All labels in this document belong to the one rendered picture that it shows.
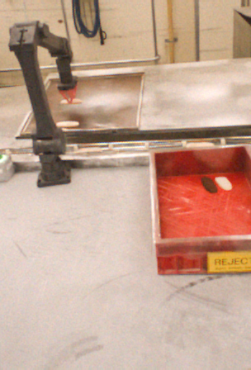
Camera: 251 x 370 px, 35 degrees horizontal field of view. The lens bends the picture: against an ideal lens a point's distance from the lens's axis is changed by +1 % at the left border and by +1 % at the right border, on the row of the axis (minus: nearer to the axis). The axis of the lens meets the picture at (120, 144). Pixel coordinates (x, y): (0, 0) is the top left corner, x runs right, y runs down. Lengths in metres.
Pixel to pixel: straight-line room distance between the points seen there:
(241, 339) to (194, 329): 0.09
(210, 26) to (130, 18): 0.99
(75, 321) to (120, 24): 4.48
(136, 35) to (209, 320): 4.49
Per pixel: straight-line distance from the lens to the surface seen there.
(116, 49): 5.22
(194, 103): 1.73
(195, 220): 1.16
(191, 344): 0.88
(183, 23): 5.12
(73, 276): 1.04
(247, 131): 1.69
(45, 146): 1.38
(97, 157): 1.46
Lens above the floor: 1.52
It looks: 25 degrees down
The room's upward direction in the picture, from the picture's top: 7 degrees counter-clockwise
